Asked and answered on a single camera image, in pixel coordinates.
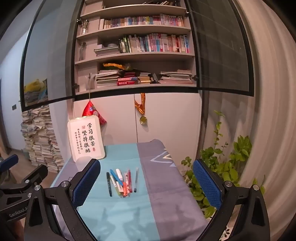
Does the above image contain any black framed glass cabinet door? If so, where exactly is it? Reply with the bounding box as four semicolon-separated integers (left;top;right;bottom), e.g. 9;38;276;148
20;0;85;112
185;0;255;96

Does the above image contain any yellow plush toy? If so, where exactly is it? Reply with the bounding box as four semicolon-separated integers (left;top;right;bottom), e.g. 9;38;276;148
25;79;48;92

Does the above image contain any teal and grey table cloth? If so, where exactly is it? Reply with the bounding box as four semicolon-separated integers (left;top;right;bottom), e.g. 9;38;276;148
50;139;208;241

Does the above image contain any beige curtain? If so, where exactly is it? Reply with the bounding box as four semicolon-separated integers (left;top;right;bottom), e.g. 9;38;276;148
203;0;296;241

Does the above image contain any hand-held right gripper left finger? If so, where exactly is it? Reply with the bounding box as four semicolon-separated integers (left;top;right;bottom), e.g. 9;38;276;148
24;159;102;241

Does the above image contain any flat stack of grey books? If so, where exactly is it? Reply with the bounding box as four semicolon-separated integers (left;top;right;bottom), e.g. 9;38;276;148
94;46;121;56

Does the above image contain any long row of pastel books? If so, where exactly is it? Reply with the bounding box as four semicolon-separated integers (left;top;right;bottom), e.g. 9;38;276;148
99;14;185;29

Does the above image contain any tall floor pile of books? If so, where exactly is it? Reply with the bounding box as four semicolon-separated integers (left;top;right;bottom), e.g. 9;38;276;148
21;105;64;173

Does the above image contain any stack of red books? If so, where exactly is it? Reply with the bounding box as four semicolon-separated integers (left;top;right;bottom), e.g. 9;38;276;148
117;72;139;86

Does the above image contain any green potted plant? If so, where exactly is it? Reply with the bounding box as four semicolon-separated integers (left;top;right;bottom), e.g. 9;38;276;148
181;111;266;219

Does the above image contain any white framed calligraphy sign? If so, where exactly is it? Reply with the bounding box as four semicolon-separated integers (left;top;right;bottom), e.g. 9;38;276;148
67;116;106;163

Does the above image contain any grey bookshelf cabinet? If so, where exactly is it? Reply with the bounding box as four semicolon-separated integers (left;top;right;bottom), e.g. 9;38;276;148
73;0;203;145

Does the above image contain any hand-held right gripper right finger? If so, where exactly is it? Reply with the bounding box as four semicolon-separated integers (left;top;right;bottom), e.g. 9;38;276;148
193;158;271;241

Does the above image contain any small stack of tan books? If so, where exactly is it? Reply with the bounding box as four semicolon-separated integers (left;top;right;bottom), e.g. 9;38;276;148
139;72;152;83

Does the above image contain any crochet sunflower decoration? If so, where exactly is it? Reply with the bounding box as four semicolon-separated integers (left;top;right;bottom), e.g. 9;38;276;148
103;62;134;71

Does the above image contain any translucent white pen holder cup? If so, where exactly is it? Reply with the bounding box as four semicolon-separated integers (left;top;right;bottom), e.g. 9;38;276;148
76;158;93;172

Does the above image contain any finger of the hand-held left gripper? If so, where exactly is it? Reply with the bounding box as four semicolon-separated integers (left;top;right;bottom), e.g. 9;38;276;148
0;154;19;172
20;164;48;186

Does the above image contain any red hanging pouch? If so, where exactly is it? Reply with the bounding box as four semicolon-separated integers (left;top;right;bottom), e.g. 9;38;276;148
82;74;107;127

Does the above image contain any clear acrylic holder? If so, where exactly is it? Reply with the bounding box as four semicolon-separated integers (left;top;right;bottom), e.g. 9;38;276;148
86;74;95;90

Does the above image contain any clear glass jar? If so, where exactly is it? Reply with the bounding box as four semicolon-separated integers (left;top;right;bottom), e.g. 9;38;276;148
79;42;87;61

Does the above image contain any gold medal striped ribbon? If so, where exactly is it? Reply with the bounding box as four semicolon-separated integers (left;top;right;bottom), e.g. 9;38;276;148
134;93;148;125

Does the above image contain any stack of worn workbooks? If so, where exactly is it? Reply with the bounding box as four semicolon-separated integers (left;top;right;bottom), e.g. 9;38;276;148
159;70;193;84

